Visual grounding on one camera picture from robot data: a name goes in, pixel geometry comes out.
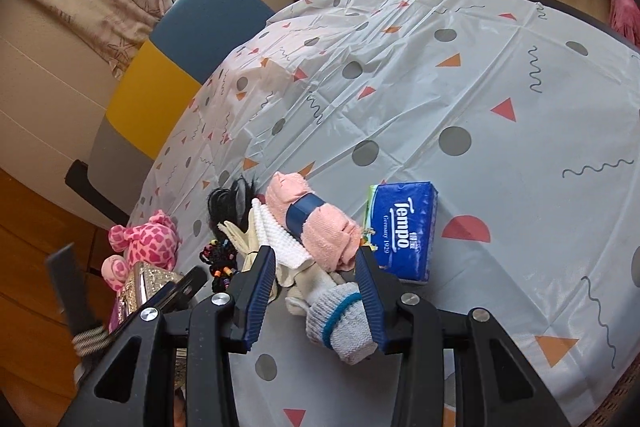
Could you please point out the black hair piece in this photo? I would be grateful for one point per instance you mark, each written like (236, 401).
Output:
(225, 202)

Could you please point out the blue tissue pack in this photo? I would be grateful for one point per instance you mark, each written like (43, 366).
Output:
(405, 227)

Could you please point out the white knitted cloth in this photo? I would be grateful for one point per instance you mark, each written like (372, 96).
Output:
(280, 239)

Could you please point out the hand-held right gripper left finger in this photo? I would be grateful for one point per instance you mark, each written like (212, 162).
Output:
(255, 302)

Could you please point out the grey yellow blue chair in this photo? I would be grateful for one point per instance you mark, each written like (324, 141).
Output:
(150, 92)

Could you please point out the patterned plastic tablecloth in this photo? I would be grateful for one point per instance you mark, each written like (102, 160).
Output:
(450, 82)

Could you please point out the pink spotted plush toy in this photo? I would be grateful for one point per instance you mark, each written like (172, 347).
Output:
(150, 242)

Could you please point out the wooden wardrobe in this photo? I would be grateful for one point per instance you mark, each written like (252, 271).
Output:
(30, 232)

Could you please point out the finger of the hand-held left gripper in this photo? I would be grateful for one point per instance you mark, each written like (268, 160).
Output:
(185, 284)

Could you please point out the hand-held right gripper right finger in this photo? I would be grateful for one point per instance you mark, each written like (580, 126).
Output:
(372, 297)

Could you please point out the beige gloves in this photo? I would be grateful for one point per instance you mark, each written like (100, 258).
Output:
(237, 239)

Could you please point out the grey-white knitted work glove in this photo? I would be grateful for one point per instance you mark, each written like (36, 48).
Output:
(345, 327)

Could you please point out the pink sock blue band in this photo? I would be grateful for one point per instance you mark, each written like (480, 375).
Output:
(330, 232)

